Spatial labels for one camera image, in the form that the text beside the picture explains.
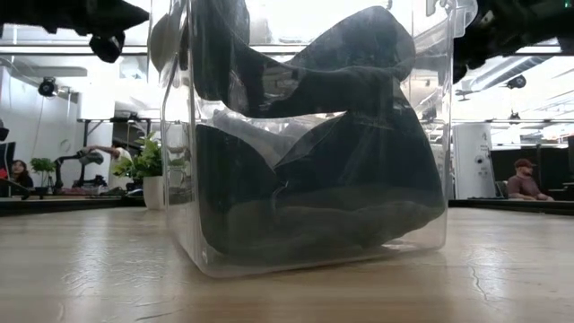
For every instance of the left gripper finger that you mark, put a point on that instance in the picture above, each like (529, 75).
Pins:
(123, 15)

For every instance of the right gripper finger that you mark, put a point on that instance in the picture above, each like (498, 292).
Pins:
(461, 72)

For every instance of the black background robot arm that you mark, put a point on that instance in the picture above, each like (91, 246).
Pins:
(74, 168)

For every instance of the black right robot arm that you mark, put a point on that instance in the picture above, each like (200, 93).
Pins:
(566, 22)

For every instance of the long ceiling light bar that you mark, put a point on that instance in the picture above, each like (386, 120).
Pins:
(67, 49)

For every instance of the small black ceiling fixture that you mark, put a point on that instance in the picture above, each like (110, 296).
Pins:
(514, 116)

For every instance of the white cylindrical appliance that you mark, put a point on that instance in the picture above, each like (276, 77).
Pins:
(475, 161)

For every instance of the person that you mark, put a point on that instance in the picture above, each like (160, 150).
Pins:
(22, 175)
(524, 181)
(119, 159)

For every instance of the large green potted plant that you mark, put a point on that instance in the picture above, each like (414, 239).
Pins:
(143, 159)

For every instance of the black background table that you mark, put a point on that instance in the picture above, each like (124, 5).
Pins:
(67, 204)
(515, 206)

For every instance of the dark cloth garments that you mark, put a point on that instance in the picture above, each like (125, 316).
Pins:
(359, 179)

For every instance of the small green potted plant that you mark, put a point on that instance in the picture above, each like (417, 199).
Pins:
(43, 166)

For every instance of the clear plastic storage bin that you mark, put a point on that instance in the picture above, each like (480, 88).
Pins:
(179, 179)

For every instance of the white plant pot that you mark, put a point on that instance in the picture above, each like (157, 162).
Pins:
(153, 193)

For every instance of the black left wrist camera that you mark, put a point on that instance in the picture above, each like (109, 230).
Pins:
(107, 47)

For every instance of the grey ceiling duct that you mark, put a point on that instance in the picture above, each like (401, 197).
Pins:
(511, 72)

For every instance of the black ceiling camera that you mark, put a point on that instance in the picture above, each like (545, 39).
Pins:
(517, 81)
(47, 87)

